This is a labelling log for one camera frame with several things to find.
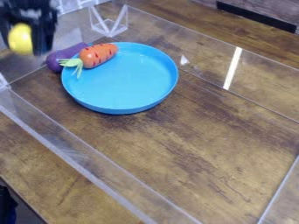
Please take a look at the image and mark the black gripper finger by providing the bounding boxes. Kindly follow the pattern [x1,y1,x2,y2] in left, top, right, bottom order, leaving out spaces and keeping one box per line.
[0,17,11,45]
[32,19,57,56]

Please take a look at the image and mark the yellow toy lemon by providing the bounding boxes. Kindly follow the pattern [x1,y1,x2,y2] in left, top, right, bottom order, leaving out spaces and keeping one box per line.
[8,23,33,55]

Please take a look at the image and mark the blue round plastic tray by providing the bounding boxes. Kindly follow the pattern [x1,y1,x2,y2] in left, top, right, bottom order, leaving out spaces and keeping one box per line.
[60,42,179,115]

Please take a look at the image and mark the orange toy carrot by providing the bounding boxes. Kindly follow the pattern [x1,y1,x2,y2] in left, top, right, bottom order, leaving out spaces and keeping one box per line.
[59,43,117,78]

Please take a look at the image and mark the purple toy eggplant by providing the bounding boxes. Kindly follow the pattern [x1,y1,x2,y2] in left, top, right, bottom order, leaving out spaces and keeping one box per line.
[45,42,88,73]

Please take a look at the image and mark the clear acrylic enclosure walls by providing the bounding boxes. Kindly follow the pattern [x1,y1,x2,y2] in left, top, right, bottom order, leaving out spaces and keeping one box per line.
[0,0,299,224]

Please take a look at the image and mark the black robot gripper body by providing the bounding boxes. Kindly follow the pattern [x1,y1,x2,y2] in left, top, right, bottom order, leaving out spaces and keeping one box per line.
[0,0,57,22]

